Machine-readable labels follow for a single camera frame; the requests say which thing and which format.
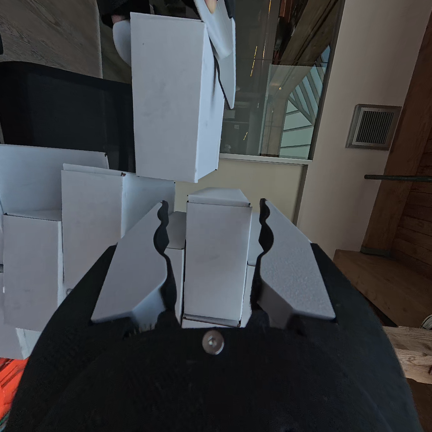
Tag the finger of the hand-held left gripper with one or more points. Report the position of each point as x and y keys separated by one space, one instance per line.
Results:
x=226 y=50
x=122 y=40

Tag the interior glass window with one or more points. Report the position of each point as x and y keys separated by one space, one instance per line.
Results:
x=297 y=128

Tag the person's left hand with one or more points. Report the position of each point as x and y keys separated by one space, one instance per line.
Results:
x=210 y=5

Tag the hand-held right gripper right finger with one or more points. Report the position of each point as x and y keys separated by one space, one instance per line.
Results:
x=293 y=273

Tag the white cardboard box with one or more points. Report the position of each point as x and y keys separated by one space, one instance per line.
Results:
x=168 y=101
x=216 y=253

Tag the metal wall vent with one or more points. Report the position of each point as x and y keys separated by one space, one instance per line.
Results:
x=374 y=126

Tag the orange fabric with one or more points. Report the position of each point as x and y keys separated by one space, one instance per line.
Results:
x=11 y=381

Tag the stack of white boxes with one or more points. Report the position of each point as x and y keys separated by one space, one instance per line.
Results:
x=91 y=219

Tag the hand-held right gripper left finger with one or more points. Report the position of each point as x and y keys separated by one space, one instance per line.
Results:
x=131 y=270

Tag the large black container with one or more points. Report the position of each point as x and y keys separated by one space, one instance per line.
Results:
x=67 y=111

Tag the dark metal pipe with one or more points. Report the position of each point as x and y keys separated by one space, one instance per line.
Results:
x=398 y=178

